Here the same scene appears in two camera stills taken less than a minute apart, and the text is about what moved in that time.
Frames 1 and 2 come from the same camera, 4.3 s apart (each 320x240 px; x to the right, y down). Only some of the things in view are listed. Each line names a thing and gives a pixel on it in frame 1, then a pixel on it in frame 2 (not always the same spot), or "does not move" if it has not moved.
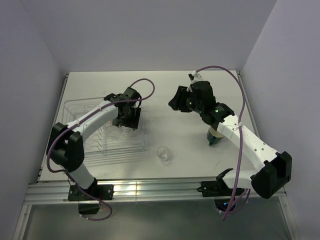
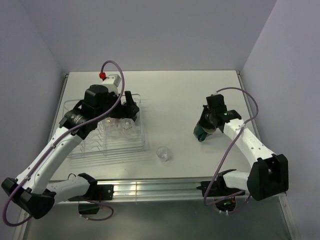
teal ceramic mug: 214,136 → 200,133
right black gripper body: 187,103 → 205,120
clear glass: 162,152 does not move
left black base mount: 89,199 does not move
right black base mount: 224,197 does not move
